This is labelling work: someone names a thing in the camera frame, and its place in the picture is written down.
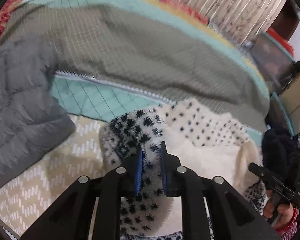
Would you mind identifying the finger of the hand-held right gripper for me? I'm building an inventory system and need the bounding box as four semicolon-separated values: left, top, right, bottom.
248;162;300;202

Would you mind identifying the teal patterned bedspread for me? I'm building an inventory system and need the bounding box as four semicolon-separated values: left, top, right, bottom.
0;0;270;240

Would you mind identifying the grey quilted puffer jacket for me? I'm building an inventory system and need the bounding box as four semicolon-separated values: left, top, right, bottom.
0;34;77;195

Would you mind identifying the clear storage box red lid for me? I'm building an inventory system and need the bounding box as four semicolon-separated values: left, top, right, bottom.
250;29;295;90

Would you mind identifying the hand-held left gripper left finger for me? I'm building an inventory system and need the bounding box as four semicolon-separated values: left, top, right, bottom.
20;150;143;240

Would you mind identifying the white dotted fleece garment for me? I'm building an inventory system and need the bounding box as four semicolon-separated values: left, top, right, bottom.
99;100;268;240

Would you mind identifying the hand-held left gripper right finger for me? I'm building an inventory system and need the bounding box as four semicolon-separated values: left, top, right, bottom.
160;141;282;240

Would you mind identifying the beige leaf print curtain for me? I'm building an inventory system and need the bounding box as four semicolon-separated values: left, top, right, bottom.
140;0;289;45

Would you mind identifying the beige cardboard box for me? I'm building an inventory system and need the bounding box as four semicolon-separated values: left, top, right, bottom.
277;60;300;135

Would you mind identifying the dark navy fleece cloth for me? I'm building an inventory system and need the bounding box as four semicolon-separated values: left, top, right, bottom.
261;126;299;180

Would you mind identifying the person's right hand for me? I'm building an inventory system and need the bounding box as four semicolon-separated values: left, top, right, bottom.
262;190;297;228

